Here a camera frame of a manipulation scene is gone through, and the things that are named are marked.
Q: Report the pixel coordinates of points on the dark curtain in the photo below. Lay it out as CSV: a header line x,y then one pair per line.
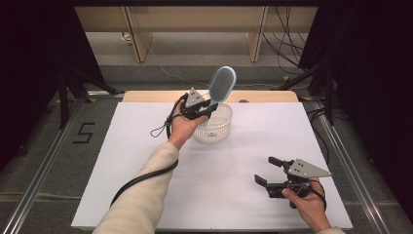
x,y
373,81
26,65

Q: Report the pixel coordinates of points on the person's right hand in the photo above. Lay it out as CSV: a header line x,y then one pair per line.
x,y
311,209

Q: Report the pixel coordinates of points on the white table cover sheet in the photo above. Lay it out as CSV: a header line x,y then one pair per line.
x,y
227,198

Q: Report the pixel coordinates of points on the black metal stand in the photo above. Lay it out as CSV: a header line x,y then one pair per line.
x,y
329,97
63,104

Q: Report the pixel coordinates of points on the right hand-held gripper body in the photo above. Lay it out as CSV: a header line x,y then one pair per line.
x,y
305,169

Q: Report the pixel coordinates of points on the person's left hand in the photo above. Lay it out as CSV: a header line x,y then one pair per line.
x,y
181,130

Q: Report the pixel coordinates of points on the blue hairbrush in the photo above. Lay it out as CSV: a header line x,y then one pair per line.
x,y
222,81

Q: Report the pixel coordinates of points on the beige wooden desk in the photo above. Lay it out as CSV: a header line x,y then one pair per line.
x,y
195,19

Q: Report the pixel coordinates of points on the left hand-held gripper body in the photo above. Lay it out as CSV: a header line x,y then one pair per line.
x,y
194,99

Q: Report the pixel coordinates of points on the white plastic basket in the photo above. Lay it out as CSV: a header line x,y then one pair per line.
x,y
220,127

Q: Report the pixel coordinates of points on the yellow floor tape piece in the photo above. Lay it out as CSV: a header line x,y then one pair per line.
x,y
285,78
92,100
306,98

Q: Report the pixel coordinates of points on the aluminium floor rail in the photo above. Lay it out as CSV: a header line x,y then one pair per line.
x,y
42,175
350,169

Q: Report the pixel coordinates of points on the small metal fitting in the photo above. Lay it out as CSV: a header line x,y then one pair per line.
x,y
126,36

